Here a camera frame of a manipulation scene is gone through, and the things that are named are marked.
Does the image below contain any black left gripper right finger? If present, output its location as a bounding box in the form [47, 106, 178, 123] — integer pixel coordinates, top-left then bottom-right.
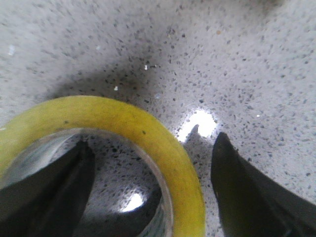
[211, 132, 316, 237]

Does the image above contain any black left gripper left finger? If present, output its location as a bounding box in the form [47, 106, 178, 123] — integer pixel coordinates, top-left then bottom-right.
[0, 141, 95, 237]

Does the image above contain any yellow-green tape roll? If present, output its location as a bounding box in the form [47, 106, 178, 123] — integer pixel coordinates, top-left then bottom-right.
[0, 96, 205, 237]

